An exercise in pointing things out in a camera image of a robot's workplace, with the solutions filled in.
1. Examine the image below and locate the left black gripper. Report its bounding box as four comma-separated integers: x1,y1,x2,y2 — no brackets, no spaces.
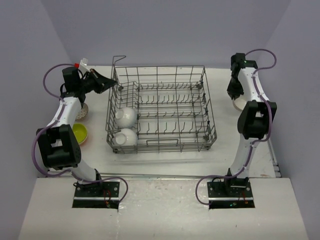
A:
78,69,117,95

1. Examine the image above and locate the beige ceramic bowl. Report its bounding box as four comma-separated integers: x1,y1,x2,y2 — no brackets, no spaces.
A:
232,96,247,111

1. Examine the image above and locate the brown patterned bowl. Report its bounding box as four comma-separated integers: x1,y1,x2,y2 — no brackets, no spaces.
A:
75,103,89,121

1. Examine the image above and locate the white bowl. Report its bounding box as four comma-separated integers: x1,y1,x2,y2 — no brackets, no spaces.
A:
113,128,138,147
114,107,137,129

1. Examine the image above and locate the yellow-green bowl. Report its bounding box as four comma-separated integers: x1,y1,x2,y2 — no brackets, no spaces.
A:
72,123,88,145

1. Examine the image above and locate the grey wire dish rack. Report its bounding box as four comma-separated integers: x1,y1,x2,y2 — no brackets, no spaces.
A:
105,55,217,154

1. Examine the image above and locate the orange bowl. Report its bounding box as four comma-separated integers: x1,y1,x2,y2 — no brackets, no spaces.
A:
79,135,89,146

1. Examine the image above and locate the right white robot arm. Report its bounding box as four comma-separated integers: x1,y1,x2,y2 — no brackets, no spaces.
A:
223,53,277,197

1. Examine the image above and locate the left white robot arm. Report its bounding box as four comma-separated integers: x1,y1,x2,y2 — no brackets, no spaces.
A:
31,64,117,197

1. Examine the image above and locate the white bowl front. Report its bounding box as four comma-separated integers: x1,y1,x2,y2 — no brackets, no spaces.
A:
113,128,138,147

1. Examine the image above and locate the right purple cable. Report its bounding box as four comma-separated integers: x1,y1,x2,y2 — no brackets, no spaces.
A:
195,48,278,206

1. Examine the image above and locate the purple cable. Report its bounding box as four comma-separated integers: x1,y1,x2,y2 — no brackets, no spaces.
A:
195,48,278,206
30,63,129,206

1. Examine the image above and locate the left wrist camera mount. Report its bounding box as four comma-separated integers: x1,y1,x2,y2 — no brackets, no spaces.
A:
74,58,90,74

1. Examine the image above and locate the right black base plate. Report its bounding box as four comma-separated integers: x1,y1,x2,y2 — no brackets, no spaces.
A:
207,177,255,209

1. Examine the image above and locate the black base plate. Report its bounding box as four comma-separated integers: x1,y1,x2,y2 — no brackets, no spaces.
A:
72,181,120,210
207,177,255,209

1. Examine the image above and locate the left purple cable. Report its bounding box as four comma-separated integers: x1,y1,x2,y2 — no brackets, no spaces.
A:
30,63,129,206

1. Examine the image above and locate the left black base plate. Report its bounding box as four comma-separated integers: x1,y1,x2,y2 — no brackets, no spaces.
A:
72,181,120,210

